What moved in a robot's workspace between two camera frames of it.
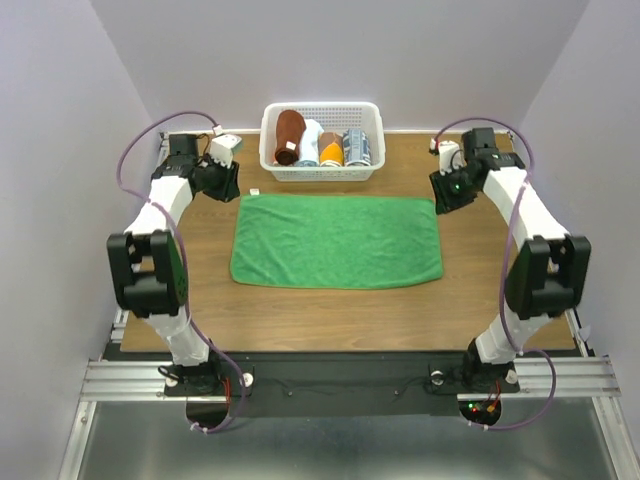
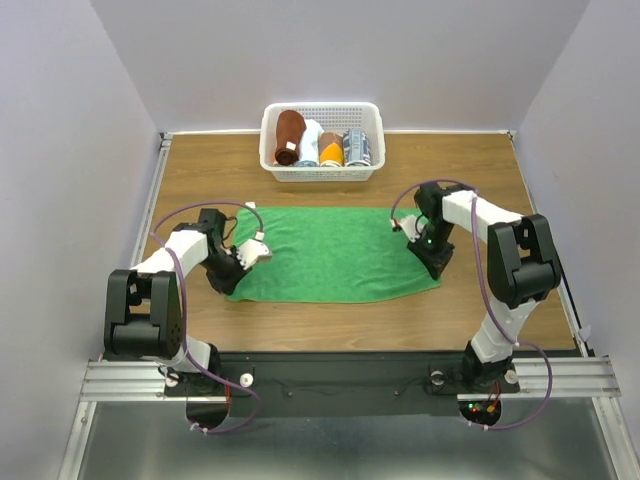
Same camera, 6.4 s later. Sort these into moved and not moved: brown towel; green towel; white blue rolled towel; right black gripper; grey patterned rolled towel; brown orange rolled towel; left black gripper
Moved: left black gripper; right black gripper; green towel
Not moved: grey patterned rolled towel; white blue rolled towel; brown orange rolled towel; brown towel
